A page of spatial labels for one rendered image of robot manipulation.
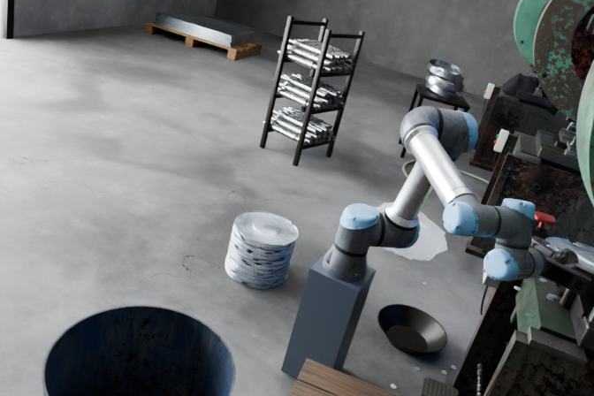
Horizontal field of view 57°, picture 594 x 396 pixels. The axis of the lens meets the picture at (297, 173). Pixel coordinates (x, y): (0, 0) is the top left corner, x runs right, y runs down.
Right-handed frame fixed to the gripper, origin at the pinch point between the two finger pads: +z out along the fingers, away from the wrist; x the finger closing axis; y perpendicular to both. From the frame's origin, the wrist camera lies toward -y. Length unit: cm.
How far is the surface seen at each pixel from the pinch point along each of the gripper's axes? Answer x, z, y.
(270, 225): 59, -8, 118
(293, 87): 24, 75, 246
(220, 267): 84, -24, 124
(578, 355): 17.5, -8.3, -14.3
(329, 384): 51, -50, 22
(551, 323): 16.8, -4.2, -3.5
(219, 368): 48, -80, 32
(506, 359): 27.4, -16.4, -2.5
